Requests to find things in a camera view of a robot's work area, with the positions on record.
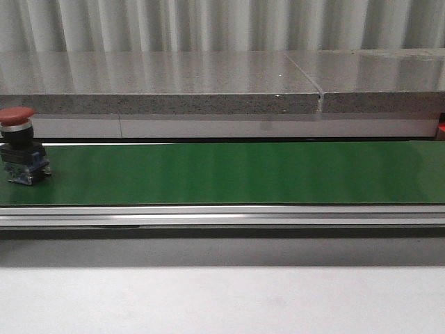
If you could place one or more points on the white panel under slab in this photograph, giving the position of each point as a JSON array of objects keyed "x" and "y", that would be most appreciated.
[{"x": 133, "y": 126}]

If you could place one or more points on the grey speckled stone slab left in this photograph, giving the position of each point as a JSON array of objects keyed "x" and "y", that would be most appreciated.
[{"x": 156, "y": 83}]

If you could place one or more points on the white corrugated curtain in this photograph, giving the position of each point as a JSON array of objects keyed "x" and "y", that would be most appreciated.
[{"x": 220, "y": 25}]

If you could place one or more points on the grey speckled stone slab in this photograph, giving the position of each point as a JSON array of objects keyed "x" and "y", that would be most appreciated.
[
  {"x": 156, "y": 83},
  {"x": 375, "y": 81}
]

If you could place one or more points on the green conveyor belt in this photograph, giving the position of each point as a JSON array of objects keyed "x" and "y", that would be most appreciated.
[{"x": 382, "y": 172}]

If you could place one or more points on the grey speckled stone slab right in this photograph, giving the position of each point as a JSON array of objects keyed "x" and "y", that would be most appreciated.
[{"x": 375, "y": 81}]

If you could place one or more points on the aluminium conveyor side rail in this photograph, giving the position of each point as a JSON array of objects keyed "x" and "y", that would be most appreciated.
[{"x": 224, "y": 216}]

